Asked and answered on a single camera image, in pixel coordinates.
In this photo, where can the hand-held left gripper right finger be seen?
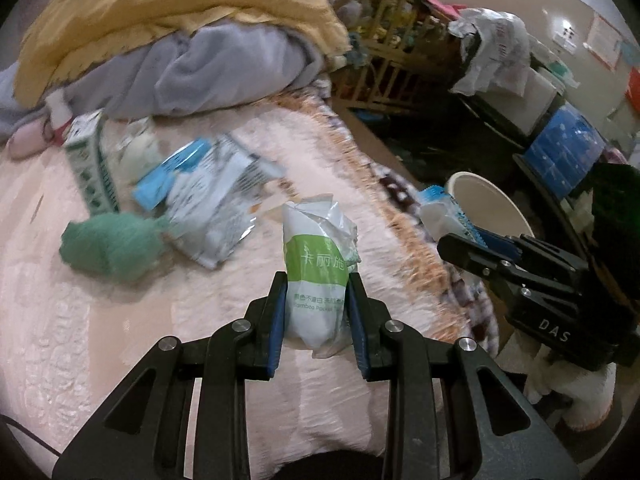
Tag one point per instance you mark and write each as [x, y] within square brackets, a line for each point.
[357, 335]

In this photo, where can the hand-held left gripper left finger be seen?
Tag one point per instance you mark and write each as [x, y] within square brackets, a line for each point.
[276, 340]

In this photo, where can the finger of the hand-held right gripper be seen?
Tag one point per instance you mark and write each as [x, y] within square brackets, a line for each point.
[500, 246]
[475, 260]

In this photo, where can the cream plastic bucket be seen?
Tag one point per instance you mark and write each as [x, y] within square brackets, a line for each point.
[490, 205]

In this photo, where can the white blue-edged packet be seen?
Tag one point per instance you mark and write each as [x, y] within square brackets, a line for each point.
[440, 215]

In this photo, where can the white green tissue packet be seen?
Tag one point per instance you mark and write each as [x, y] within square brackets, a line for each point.
[315, 280]

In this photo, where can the green fluffy sock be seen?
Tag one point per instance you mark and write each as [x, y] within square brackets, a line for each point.
[110, 245]

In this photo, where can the blue foil packet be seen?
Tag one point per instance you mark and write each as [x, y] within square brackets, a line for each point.
[170, 170]

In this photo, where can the patterned fringed blanket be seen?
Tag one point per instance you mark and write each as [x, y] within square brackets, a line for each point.
[450, 300]

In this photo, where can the blue storage box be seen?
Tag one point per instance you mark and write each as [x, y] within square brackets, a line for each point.
[565, 150]

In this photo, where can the silver blue printed packet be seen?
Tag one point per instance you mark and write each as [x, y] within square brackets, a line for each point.
[215, 210]

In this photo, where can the white storage box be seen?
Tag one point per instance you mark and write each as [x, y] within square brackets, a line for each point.
[525, 100]

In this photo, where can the wooden crib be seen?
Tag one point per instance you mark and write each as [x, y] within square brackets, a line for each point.
[385, 90]

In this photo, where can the white clothes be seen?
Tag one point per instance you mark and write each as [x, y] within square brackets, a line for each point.
[495, 35]

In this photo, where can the white green milk carton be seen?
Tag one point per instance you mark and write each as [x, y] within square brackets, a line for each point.
[90, 160]

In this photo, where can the grey blanket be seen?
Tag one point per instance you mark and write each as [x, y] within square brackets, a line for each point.
[200, 65]

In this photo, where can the white pill bottle pink label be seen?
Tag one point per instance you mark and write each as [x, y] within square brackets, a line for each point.
[59, 110]

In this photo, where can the yellow blanket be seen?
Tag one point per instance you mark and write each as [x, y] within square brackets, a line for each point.
[150, 0]

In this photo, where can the white wall switch panel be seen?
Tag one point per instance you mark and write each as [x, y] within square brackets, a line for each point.
[567, 35]

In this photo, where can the wall poster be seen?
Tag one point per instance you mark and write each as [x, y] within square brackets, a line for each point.
[605, 40]

